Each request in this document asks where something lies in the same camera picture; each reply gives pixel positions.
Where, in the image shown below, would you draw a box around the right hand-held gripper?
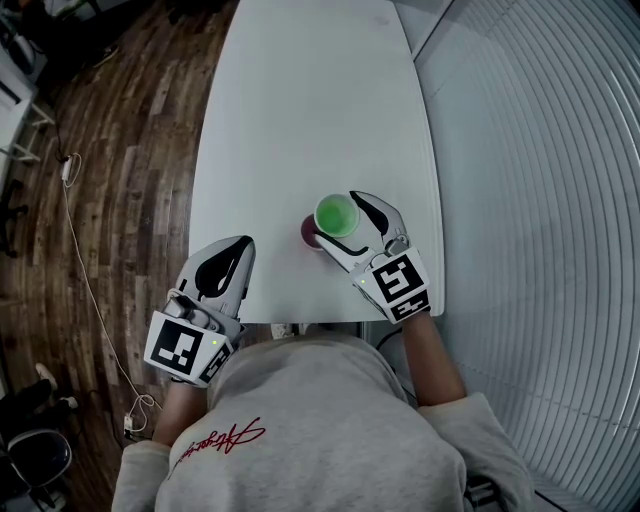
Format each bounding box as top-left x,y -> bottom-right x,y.
313,190 -> 433,326

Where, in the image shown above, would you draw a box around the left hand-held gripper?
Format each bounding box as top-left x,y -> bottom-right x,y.
142,234 -> 258,390

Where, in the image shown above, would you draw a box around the green plastic cup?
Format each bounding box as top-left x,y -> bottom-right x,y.
314,191 -> 361,239

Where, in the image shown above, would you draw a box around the red plastic cup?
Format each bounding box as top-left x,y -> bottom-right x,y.
299,213 -> 329,252

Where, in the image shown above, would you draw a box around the person's right forearm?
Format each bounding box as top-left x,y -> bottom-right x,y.
398,312 -> 470,407

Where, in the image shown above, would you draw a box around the person's left forearm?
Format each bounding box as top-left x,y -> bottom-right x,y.
151,381 -> 210,447

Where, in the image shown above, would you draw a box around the person's grey sweatshirt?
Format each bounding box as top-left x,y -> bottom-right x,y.
112,334 -> 537,512

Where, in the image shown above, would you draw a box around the white venetian blinds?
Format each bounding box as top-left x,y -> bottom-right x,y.
412,0 -> 640,512

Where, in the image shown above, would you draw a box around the white power strip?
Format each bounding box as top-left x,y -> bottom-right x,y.
59,151 -> 83,189

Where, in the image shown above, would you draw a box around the black mesh office chair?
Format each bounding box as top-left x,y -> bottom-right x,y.
0,179 -> 29,259

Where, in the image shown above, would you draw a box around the white stool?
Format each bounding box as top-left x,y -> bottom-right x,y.
0,99 -> 57,164

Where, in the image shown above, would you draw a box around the long white cable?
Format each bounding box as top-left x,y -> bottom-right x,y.
61,169 -> 164,432

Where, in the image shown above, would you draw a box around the thin black cable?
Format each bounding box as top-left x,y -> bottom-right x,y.
51,118 -> 72,162

